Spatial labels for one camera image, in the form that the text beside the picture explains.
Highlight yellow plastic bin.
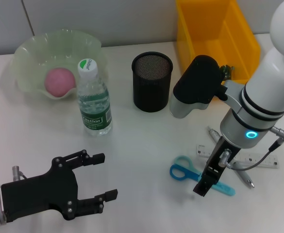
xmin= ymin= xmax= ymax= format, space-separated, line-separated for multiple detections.
xmin=175 ymin=0 xmax=261 ymax=83

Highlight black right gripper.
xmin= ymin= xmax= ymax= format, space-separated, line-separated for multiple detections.
xmin=192 ymin=135 xmax=241 ymax=197

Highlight silver ballpoint pen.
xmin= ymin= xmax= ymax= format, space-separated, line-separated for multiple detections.
xmin=206 ymin=126 xmax=255 ymax=189

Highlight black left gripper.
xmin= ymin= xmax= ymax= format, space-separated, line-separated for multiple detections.
xmin=1 ymin=149 xmax=119 ymax=223

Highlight clear plastic ruler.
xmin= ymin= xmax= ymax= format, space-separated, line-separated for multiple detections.
xmin=195 ymin=143 xmax=280 ymax=169

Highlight arm cable with connector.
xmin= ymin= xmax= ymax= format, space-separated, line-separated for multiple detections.
xmin=12 ymin=166 xmax=28 ymax=182
xmin=218 ymin=126 xmax=284 ymax=172

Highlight left arm cable with connector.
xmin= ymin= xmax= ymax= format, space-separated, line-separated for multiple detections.
xmin=12 ymin=166 xmax=28 ymax=182

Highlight right arm cable with connector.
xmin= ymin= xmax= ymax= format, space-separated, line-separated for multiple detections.
xmin=218 ymin=126 xmax=284 ymax=172

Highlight blue scissors with sheath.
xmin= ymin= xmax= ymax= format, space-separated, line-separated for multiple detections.
xmin=169 ymin=155 xmax=236 ymax=197

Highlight clear water bottle green label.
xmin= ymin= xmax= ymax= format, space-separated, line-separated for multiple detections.
xmin=77 ymin=59 xmax=113 ymax=136

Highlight black mesh pen holder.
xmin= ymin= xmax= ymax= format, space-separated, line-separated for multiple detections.
xmin=131 ymin=51 xmax=173 ymax=113

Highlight pale green wavy glass bowl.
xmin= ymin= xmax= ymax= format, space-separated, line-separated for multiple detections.
xmin=12 ymin=28 xmax=108 ymax=100

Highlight pink peach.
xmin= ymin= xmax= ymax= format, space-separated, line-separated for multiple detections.
xmin=44 ymin=67 xmax=76 ymax=98

